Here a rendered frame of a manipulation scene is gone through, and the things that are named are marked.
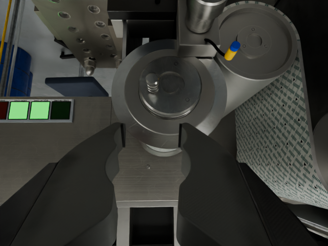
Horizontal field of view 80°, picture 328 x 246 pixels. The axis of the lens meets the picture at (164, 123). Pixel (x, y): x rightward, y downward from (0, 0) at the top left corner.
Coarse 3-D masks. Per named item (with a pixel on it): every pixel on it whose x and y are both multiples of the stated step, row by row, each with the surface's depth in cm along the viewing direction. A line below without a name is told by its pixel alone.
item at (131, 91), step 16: (144, 64) 25; (192, 64) 26; (128, 80) 25; (208, 80) 25; (128, 96) 25; (208, 96) 25; (144, 112) 24; (192, 112) 24; (208, 112) 24; (160, 128) 24; (176, 128) 24
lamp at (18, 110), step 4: (12, 104) 57; (16, 104) 58; (20, 104) 58; (24, 104) 58; (12, 108) 57; (16, 108) 57; (20, 108) 57; (24, 108) 57; (12, 112) 57; (16, 112) 57; (20, 112) 57; (24, 112) 57; (12, 116) 57; (16, 116) 57; (20, 116) 57; (24, 116) 57
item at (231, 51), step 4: (208, 40) 23; (212, 44) 22; (232, 44) 19; (236, 44) 19; (216, 48) 22; (228, 48) 20; (232, 48) 19; (236, 48) 19; (220, 52) 22; (228, 52) 20; (232, 52) 19; (236, 52) 20; (224, 56) 21; (228, 56) 20; (232, 56) 20; (228, 60) 21
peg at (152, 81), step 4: (148, 76) 20; (152, 76) 20; (156, 76) 20; (148, 80) 20; (152, 80) 20; (156, 80) 20; (148, 84) 20; (152, 84) 20; (156, 84) 20; (148, 88) 22; (152, 88) 21; (156, 88) 22; (152, 92) 22; (156, 92) 23
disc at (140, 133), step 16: (144, 48) 26; (160, 48) 26; (176, 48) 26; (128, 64) 26; (208, 64) 26; (224, 80) 26; (112, 96) 25; (224, 96) 25; (128, 112) 24; (128, 128) 24; (144, 128) 24; (208, 128) 24; (160, 144) 24; (176, 144) 24
